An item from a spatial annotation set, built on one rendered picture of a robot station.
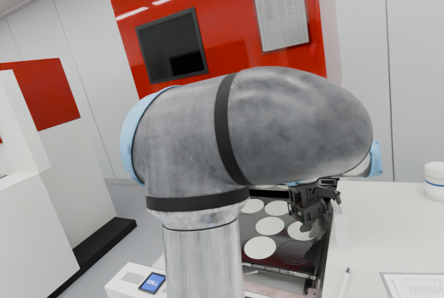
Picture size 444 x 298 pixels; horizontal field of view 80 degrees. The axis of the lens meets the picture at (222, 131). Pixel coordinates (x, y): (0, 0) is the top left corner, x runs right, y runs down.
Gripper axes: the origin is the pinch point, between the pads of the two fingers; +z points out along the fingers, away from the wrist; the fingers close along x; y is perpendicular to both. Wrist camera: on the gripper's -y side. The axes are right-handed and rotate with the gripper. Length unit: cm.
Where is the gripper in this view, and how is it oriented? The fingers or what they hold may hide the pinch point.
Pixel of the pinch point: (318, 234)
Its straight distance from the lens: 90.9
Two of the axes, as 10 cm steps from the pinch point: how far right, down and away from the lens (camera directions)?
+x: 4.4, 1.5, -8.9
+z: 2.1, 9.4, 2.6
